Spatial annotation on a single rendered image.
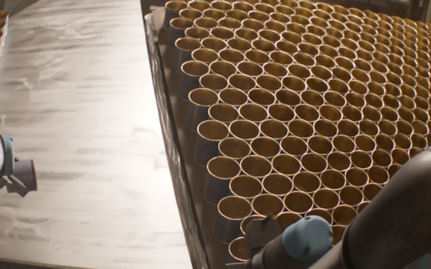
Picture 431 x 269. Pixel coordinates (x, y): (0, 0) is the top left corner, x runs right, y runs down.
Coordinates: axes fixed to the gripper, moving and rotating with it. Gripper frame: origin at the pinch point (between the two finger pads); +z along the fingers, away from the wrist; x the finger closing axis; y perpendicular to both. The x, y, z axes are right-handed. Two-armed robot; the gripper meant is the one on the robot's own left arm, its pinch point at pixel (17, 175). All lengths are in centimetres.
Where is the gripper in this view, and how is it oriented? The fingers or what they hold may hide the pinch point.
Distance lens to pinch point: 140.6
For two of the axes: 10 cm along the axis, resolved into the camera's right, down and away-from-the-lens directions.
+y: -7.6, 6.2, 2.0
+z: 5.6, 4.7, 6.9
